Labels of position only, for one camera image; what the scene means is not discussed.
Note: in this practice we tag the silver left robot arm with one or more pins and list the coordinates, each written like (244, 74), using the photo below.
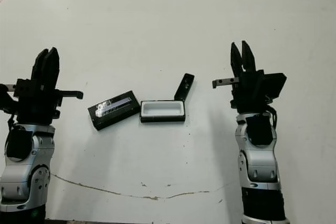
(26, 161)

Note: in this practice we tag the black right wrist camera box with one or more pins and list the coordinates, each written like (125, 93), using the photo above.
(274, 85)

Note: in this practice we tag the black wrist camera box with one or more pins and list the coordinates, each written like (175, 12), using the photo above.
(3, 102)
(274, 85)

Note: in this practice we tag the black box with white insert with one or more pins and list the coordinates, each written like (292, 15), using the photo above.
(162, 110)

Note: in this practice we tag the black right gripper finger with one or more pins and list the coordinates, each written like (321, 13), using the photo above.
(248, 60)
(235, 61)

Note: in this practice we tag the small black phone device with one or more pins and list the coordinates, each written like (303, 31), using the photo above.
(184, 86)

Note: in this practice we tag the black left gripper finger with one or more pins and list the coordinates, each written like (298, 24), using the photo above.
(38, 72)
(52, 69)

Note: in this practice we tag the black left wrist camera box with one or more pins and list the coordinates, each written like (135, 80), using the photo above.
(3, 102)

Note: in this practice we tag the black box lid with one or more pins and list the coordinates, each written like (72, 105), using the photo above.
(113, 113)

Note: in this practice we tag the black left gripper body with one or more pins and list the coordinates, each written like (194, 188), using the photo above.
(36, 103)

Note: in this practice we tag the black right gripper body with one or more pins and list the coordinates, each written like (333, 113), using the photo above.
(249, 93)

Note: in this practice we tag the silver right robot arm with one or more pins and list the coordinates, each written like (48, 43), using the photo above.
(262, 161)

